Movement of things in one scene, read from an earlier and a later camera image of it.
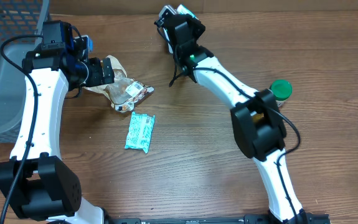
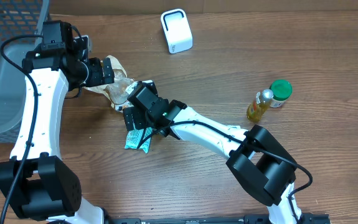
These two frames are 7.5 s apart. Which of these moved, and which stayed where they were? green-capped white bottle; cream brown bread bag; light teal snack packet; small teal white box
Moved: small teal white box
Stayed: light teal snack packet; green-capped white bottle; cream brown bread bag
